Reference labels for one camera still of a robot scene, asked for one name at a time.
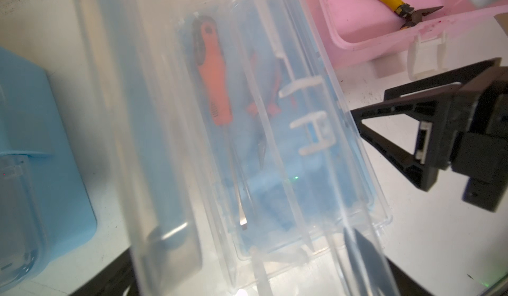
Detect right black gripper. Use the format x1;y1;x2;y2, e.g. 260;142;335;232
351;57;507;212

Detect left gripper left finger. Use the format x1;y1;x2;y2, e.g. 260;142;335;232
71;249;139;296

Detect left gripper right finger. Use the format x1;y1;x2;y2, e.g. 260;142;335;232
345;229;431;295

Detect blue toolbox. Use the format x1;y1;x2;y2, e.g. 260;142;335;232
75;0;390;295
1;49;97;291

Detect pink toolbox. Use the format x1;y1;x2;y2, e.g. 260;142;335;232
305;0;507;80

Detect orange screwdriver far box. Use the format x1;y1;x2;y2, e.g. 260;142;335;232
193;15;247;230

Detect yellow handled pliers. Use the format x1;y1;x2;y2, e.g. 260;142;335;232
378;0;443;30

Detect orange handled pliers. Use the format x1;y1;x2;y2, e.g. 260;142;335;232
246;62;283;170

